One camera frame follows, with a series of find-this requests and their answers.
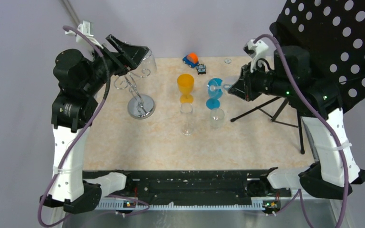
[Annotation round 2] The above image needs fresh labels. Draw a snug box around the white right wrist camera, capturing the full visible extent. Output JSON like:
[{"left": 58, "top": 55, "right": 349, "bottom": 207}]
[{"left": 243, "top": 39, "right": 269, "bottom": 73}]

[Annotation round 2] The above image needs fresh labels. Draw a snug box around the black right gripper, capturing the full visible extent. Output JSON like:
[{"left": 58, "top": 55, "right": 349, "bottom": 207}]
[{"left": 229, "top": 60, "right": 291, "bottom": 102}]

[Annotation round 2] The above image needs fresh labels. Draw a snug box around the black tripod stand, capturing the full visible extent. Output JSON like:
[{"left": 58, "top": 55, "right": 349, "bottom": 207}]
[{"left": 230, "top": 95, "right": 306, "bottom": 155}]

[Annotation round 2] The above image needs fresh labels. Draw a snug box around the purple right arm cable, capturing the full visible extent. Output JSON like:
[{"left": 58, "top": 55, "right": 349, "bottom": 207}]
[{"left": 253, "top": 34, "right": 350, "bottom": 228}]

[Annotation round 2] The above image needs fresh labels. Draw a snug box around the blue orange toy car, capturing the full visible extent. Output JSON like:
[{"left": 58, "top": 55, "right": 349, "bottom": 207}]
[{"left": 182, "top": 53, "right": 199, "bottom": 68}]

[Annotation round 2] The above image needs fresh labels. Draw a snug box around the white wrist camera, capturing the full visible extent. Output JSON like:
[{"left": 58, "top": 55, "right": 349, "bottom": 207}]
[
  {"left": 76, "top": 20, "right": 103, "bottom": 49},
  {"left": 243, "top": 39, "right": 269, "bottom": 73}
]

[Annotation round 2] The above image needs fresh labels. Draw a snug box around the clear wine glass back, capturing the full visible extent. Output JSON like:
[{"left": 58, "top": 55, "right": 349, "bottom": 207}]
[{"left": 206, "top": 76, "right": 239, "bottom": 99}]

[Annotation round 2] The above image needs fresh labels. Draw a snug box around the clear wine glass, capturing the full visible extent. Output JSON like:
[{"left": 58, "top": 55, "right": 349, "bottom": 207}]
[
  {"left": 210, "top": 108, "right": 225, "bottom": 130},
  {"left": 206, "top": 76, "right": 239, "bottom": 99},
  {"left": 180, "top": 103, "right": 194, "bottom": 136}
]

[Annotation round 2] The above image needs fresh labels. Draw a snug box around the clear wine glass front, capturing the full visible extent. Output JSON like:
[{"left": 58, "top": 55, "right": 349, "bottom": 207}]
[{"left": 210, "top": 108, "right": 225, "bottom": 130}]

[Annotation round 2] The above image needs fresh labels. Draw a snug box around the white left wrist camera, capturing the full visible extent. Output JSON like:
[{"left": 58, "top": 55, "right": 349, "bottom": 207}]
[{"left": 76, "top": 20, "right": 103, "bottom": 49}]

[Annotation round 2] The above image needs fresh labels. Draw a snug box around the chrome wine glass rack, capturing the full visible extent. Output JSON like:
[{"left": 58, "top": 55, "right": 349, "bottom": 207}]
[{"left": 114, "top": 71, "right": 156, "bottom": 120}]

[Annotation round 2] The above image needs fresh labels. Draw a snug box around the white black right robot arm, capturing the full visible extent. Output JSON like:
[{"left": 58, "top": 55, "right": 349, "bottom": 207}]
[{"left": 228, "top": 44, "right": 365, "bottom": 200}]

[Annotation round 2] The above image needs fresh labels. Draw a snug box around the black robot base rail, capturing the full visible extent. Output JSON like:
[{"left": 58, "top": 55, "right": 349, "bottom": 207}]
[{"left": 83, "top": 168, "right": 292, "bottom": 207}]

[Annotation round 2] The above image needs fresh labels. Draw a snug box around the aluminium frame rail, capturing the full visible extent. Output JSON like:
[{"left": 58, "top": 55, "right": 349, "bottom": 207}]
[{"left": 60, "top": 0, "right": 80, "bottom": 27}]

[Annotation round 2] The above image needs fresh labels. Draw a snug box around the blue plastic wine glass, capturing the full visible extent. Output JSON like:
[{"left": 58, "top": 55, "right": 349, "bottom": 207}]
[{"left": 206, "top": 78, "right": 223, "bottom": 110}]

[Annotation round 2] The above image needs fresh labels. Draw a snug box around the black perforated music stand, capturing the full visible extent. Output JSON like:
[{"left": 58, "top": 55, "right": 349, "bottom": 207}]
[{"left": 269, "top": 0, "right": 365, "bottom": 111}]

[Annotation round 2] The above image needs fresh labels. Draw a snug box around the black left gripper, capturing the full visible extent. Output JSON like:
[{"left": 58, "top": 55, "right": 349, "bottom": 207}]
[{"left": 82, "top": 34, "right": 149, "bottom": 95}]

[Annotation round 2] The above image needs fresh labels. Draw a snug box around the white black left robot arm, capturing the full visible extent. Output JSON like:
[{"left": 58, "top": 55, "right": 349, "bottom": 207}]
[{"left": 43, "top": 35, "right": 149, "bottom": 214}]

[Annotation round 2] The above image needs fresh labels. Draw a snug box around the yellow plastic wine glass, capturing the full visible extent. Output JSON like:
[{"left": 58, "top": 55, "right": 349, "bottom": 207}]
[{"left": 177, "top": 74, "right": 194, "bottom": 103}]

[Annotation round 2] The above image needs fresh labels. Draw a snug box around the clear textured glass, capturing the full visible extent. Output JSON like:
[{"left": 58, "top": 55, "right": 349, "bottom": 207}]
[{"left": 138, "top": 50, "right": 157, "bottom": 77}]

